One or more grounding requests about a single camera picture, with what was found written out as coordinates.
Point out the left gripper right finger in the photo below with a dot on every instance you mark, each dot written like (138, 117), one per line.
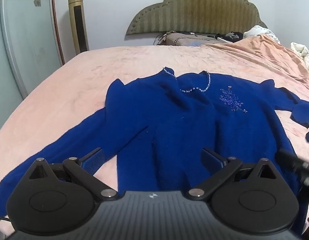
(222, 170)

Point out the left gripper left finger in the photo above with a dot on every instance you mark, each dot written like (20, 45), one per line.
(81, 172)

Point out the blue beaded sweater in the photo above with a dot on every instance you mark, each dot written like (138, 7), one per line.
(152, 132)

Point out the black clothes pile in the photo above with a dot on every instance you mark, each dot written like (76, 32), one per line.
(230, 37)

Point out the pink floral bed sheet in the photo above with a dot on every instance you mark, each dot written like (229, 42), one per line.
(79, 88)

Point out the cream crumpled quilt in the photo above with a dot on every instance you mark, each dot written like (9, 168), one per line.
(302, 51)

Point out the brown cardboard box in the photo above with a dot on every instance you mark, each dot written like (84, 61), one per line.
(188, 40)

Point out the glass wardrobe sliding door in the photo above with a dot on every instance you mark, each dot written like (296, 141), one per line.
(28, 50)

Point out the white patterned pillow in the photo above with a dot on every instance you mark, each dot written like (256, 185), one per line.
(259, 30)

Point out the olive upholstered headboard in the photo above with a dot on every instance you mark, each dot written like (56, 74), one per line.
(197, 16)

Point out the gold tower fan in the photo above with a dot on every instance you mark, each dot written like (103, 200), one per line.
(78, 25)

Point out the red door frame strip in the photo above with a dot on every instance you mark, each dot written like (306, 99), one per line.
(56, 32)

